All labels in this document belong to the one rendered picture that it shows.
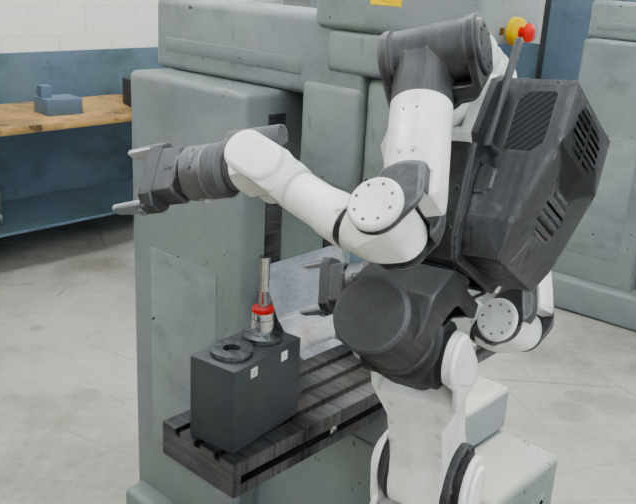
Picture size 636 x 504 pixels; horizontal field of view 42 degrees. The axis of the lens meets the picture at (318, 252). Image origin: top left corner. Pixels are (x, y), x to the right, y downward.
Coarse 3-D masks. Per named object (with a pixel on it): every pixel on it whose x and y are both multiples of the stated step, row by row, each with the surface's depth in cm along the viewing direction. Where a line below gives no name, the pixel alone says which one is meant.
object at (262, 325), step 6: (252, 312) 176; (252, 318) 176; (258, 318) 175; (264, 318) 175; (270, 318) 176; (252, 324) 177; (258, 324) 175; (264, 324) 175; (270, 324) 176; (252, 330) 177; (258, 330) 176; (264, 330) 176; (270, 330) 177; (258, 336) 176; (264, 336) 176
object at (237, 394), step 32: (224, 352) 168; (256, 352) 172; (288, 352) 178; (192, 384) 171; (224, 384) 166; (256, 384) 170; (288, 384) 180; (192, 416) 174; (224, 416) 168; (256, 416) 173; (288, 416) 184; (224, 448) 170
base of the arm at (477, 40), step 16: (480, 16) 120; (384, 32) 124; (464, 32) 116; (480, 32) 117; (384, 48) 121; (480, 48) 116; (384, 64) 121; (480, 64) 117; (384, 80) 122; (480, 80) 117; (464, 96) 119
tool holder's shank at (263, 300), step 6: (264, 258) 172; (270, 258) 173; (264, 264) 172; (264, 270) 172; (258, 276) 174; (264, 276) 173; (258, 282) 174; (264, 282) 173; (258, 288) 174; (264, 288) 174; (258, 294) 175; (264, 294) 174; (258, 300) 175; (264, 300) 174; (270, 300) 176; (258, 306) 176; (264, 306) 175
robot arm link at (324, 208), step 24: (288, 192) 119; (312, 192) 117; (336, 192) 116; (312, 216) 116; (336, 216) 113; (408, 216) 108; (336, 240) 114; (360, 240) 110; (384, 240) 109; (408, 240) 111; (384, 264) 115; (408, 264) 115
